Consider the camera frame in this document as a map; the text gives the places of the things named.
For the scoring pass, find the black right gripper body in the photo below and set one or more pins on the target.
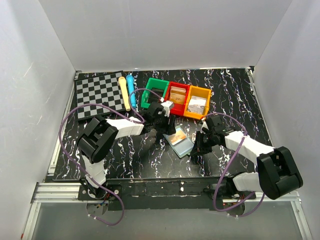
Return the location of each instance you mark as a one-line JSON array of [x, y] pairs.
[[205, 141]]

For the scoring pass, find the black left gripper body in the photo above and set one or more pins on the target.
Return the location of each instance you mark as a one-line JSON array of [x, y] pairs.
[[160, 125]]

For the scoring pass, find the mint green card holder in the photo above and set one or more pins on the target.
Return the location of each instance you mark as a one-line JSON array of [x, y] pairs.
[[184, 147]]

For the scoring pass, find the gold striped credit card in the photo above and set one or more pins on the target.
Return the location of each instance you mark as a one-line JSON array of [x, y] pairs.
[[177, 98]]

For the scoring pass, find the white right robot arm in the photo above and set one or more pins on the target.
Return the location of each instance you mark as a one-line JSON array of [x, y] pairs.
[[277, 173]]

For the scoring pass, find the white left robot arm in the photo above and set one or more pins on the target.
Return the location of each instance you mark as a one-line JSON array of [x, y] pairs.
[[100, 133]]

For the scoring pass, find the black cards in green bin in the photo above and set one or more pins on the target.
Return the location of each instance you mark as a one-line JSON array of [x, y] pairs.
[[158, 92]]

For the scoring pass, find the tan cards in red bin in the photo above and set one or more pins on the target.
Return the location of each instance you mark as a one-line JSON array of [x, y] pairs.
[[178, 91]]

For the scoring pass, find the white cards in orange bin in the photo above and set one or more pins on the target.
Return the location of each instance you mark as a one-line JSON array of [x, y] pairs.
[[196, 105]]

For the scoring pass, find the green plastic bin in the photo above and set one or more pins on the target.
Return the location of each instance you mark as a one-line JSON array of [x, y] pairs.
[[148, 97]]

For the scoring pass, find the orange plastic bin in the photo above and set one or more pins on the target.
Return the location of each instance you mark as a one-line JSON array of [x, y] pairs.
[[199, 92]]

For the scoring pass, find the blue marker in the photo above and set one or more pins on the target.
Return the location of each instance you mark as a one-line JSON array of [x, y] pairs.
[[131, 88]]

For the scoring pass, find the cream yellow marker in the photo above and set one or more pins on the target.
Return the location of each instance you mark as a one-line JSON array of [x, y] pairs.
[[123, 87]]

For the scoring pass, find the black grey checkerboard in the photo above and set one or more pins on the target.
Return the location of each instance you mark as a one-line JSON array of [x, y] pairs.
[[96, 88]]

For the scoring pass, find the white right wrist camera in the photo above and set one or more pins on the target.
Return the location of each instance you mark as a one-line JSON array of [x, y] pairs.
[[204, 129]]

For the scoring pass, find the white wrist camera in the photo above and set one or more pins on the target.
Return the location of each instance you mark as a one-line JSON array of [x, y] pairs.
[[167, 106], [204, 129]]

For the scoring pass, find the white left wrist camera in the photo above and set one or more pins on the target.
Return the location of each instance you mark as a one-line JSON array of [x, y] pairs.
[[167, 106]]

